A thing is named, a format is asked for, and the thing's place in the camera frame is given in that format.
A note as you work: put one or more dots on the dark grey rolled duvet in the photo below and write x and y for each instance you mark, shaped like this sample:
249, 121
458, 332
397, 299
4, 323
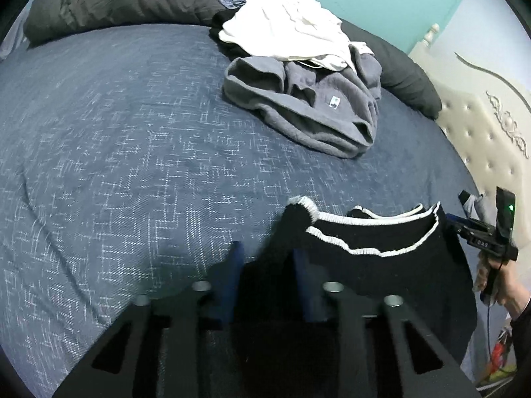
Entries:
116, 0

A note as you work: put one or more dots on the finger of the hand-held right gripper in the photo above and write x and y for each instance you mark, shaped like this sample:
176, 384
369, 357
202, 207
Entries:
462, 226

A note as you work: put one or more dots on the black sweater with white trim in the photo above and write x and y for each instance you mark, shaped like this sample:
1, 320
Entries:
394, 269

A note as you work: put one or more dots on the person's right hand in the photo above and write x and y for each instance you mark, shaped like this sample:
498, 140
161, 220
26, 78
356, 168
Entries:
512, 286

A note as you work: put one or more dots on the grey hoodie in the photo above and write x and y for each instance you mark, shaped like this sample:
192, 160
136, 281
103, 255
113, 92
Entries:
298, 107

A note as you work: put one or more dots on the person's right forearm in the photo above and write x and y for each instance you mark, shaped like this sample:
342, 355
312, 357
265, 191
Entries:
522, 340

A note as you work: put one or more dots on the pile of floor clutter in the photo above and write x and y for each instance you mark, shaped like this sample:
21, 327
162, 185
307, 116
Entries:
500, 356

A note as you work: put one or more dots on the folded light grey garment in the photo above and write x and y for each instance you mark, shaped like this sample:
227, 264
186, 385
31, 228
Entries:
477, 205

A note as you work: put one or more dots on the cream tufted headboard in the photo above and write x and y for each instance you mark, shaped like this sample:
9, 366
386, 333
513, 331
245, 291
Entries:
485, 132

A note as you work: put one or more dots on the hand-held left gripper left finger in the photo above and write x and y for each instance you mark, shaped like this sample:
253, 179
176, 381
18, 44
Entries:
230, 282

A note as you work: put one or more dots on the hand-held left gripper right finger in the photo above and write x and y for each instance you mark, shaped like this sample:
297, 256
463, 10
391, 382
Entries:
303, 286

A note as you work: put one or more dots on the white t-shirt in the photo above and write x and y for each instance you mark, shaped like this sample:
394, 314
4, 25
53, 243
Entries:
286, 25

